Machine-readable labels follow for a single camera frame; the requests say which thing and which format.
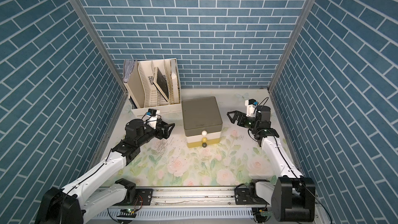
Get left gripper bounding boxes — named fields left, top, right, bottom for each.
left=135, top=118, right=175, bottom=147

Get grey three-drawer cabinet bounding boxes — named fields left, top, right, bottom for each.
left=181, top=96, right=223, bottom=148

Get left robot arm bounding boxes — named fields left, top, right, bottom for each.
left=35, top=118, right=175, bottom=224

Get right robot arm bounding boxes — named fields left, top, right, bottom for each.
left=227, top=104, right=316, bottom=222

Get floral table mat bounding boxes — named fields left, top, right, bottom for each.
left=105, top=89, right=278, bottom=187

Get white file organizer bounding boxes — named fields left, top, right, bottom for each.
left=124, top=58, right=181, bottom=117

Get purple papers in organizer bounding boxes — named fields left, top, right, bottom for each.
left=122, top=59, right=136, bottom=83

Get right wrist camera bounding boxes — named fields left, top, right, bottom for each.
left=245, top=99, right=259, bottom=117

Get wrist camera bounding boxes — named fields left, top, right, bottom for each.
left=146, top=108, right=161, bottom=129
left=245, top=99, right=259, bottom=117

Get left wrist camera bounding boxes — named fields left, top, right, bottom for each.
left=146, top=108, right=161, bottom=129

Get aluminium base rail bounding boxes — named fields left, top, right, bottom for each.
left=55, top=186, right=330, bottom=224

